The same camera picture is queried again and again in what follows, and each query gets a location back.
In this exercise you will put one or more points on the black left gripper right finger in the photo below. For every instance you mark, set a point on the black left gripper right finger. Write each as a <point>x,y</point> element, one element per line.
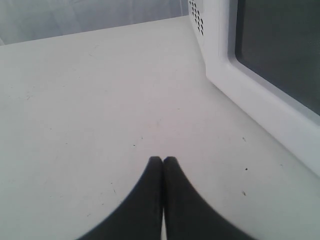
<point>187,215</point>

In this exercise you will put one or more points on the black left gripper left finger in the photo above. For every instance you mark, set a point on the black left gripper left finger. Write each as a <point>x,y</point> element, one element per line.
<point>140,215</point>

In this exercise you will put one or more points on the white microwave oven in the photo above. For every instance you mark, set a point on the white microwave oven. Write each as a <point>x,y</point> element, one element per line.
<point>269,65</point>

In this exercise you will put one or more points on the white microwave oven body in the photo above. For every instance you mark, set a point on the white microwave oven body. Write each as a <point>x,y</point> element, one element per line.
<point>204,17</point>

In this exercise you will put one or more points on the white backdrop curtain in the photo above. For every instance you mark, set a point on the white backdrop curtain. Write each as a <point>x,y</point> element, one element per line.
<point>27,20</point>

